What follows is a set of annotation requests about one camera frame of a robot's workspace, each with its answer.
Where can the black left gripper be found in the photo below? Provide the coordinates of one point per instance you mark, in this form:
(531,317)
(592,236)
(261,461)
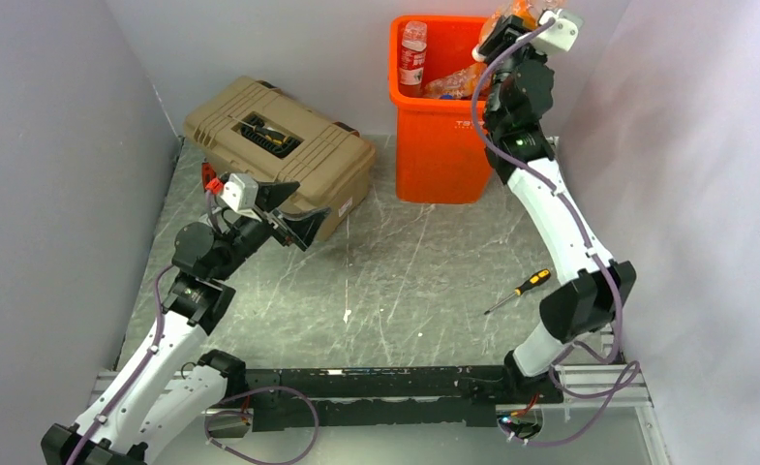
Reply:
(304,228)

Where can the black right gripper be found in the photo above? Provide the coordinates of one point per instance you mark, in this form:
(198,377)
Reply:
(505,29)

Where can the orange label bottle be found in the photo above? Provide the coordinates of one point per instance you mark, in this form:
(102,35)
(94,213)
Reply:
(460,84)

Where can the red label clear bottle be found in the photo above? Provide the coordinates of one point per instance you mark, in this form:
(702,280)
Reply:
(413,46)

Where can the large orange bottle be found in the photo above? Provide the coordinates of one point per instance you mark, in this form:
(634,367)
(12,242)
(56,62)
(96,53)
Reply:
(528,10)

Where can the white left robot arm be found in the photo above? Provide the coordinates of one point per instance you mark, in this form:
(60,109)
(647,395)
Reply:
(137,416)

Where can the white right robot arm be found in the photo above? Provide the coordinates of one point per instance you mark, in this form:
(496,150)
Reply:
(593,285)

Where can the orange plastic bin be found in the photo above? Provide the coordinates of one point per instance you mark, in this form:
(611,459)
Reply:
(440,158)

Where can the screwdriver in toolbox lid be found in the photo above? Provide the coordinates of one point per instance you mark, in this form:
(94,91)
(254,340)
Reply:
(272,141)

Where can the tan plastic toolbox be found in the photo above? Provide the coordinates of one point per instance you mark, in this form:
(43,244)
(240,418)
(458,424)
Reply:
(332,164)

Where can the yellow black screwdriver on table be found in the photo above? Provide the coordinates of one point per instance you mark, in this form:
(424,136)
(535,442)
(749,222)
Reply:
(535,280)

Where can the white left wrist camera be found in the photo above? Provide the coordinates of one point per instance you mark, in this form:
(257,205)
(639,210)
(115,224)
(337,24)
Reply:
(238,191)

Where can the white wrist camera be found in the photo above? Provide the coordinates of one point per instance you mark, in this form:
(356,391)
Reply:
(238,191)
(557,31)

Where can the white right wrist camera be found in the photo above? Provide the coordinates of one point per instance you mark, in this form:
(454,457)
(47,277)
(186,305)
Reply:
(557,31)

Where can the red handled pliers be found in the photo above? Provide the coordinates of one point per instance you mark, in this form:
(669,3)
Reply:
(207,173)

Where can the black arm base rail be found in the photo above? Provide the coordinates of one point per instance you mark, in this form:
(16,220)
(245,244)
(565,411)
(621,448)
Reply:
(474,395)

